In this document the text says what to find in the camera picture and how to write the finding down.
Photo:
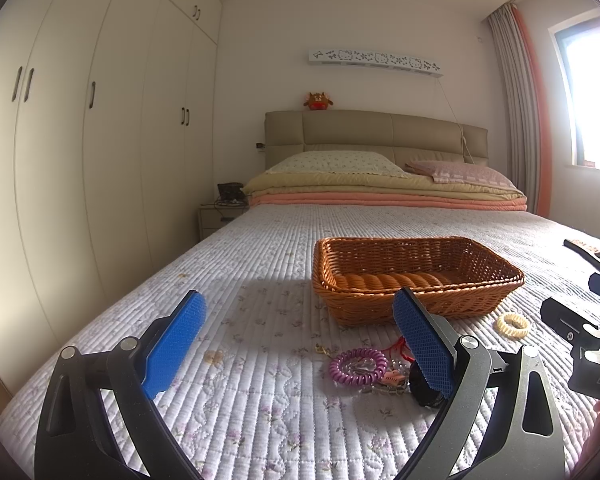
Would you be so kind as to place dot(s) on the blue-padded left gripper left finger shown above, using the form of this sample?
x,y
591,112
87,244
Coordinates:
x,y
75,439

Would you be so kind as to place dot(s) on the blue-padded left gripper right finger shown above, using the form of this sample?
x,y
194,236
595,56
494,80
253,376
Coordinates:
x,y
523,438

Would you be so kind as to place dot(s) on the pink-headed key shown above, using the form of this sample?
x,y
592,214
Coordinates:
x,y
393,379

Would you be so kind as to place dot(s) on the grey and orange curtain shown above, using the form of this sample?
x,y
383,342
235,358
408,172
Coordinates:
x,y
530,153

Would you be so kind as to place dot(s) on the pink pillow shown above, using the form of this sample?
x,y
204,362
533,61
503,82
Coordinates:
x,y
444,172

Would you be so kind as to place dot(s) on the orange wicker basket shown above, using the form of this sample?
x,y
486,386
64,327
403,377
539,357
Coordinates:
x,y
456,277

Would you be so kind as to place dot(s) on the white quilted bedspread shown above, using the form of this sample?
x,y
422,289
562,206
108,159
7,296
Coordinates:
x,y
252,399

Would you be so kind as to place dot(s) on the window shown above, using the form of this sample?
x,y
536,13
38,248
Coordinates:
x,y
578,52

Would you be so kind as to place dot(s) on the beige padded headboard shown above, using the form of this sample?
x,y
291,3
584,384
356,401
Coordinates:
x,y
400,138

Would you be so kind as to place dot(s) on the folded yellow pink blankets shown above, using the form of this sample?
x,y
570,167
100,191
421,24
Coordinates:
x,y
408,190

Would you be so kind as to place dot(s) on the beige bedside table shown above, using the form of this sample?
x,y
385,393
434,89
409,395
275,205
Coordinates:
x,y
214,216

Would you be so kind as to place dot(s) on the cream floral pillow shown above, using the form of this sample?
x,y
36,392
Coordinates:
x,y
338,162

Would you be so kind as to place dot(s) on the dark object on nightstand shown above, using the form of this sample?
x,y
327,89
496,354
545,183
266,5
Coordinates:
x,y
231,194

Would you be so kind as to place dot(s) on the red plush toy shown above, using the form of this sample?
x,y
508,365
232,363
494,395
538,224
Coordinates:
x,y
317,101

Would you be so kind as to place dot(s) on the white built-in wardrobe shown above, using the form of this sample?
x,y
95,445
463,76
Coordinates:
x,y
106,110

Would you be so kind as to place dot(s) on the white hello kitty wall lamp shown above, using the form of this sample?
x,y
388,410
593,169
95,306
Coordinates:
x,y
375,58

